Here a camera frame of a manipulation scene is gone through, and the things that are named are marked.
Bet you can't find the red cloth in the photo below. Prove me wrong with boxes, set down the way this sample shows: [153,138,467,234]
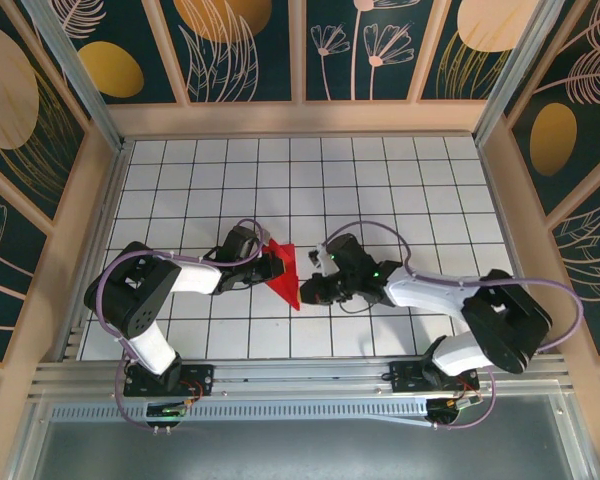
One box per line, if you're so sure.
[263,239,304,312]

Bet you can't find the grey metal sheet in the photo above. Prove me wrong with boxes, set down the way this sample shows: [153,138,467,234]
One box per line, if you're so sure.
[7,394,599,480]

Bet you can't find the thin black right gripper cable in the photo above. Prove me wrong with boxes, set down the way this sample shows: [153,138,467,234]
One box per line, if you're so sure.
[338,294,379,315]

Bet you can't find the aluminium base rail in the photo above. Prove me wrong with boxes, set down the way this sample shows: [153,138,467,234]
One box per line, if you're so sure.
[29,353,574,401]

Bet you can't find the slotted grey cable duct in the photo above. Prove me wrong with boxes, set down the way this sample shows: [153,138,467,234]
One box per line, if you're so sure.
[49,402,431,422]

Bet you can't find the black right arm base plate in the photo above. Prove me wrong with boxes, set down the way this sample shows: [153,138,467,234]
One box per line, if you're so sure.
[388,359,481,396]

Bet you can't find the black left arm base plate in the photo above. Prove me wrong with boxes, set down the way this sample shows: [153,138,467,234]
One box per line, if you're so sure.
[123,363,216,397]

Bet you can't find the aluminium side rail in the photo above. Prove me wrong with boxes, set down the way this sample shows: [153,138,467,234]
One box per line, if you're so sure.
[477,139,549,354]
[59,137,131,362]

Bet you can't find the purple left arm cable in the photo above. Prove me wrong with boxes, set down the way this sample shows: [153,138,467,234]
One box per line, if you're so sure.
[94,218,274,434]

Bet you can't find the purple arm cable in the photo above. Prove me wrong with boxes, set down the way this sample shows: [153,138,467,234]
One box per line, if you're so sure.
[322,219,584,431]
[94,218,274,434]

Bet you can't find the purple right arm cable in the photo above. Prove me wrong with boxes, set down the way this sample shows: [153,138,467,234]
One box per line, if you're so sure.
[322,219,584,431]

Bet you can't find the aluminium frame post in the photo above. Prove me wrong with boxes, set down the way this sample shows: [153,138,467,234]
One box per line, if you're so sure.
[20,0,127,151]
[474,0,564,144]

